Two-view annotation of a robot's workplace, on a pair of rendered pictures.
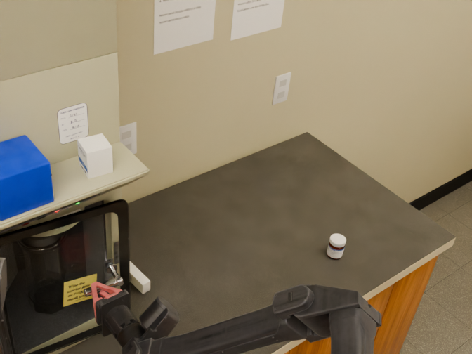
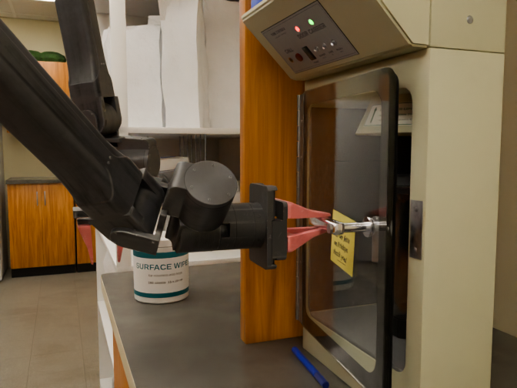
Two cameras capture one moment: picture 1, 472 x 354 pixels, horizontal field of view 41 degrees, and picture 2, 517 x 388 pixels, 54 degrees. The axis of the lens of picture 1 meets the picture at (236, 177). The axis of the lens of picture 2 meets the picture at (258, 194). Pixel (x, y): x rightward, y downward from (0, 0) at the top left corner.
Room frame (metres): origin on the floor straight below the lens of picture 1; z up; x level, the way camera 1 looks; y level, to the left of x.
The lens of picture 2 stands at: (1.09, -0.37, 1.30)
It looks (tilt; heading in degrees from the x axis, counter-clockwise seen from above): 5 degrees down; 111
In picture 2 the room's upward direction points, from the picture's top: straight up
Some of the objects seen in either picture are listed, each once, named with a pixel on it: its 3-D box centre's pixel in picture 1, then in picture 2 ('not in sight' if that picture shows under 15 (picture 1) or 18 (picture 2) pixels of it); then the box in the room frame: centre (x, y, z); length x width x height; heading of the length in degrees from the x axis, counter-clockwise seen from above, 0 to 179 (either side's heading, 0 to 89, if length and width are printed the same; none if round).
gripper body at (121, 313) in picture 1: (120, 321); (243, 225); (0.84, 0.21, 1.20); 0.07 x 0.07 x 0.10; 42
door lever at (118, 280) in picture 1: (101, 281); (338, 223); (0.95, 0.27, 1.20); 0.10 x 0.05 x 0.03; 126
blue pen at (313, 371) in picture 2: not in sight; (308, 366); (0.88, 0.40, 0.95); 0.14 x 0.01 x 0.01; 127
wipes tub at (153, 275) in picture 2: not in sight; (161, 265); (0.44, 0.66, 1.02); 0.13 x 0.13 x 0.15
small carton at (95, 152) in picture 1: (95, 155); not in sight; (0.96, 0.27, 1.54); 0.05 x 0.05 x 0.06; 35
